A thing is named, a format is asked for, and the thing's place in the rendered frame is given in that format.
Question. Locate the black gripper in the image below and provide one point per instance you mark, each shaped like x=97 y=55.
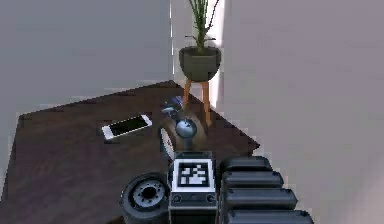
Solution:
x=145 y=196

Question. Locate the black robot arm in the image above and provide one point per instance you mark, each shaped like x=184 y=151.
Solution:
x=253 y=193

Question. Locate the white smartphone black screen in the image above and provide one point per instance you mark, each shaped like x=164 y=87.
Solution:
x=126 y=126

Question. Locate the dark wooden table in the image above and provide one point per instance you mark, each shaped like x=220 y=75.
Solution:
x=73 y=166

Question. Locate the green plant in dark pot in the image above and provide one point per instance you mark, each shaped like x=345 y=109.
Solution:
x=200 y=63

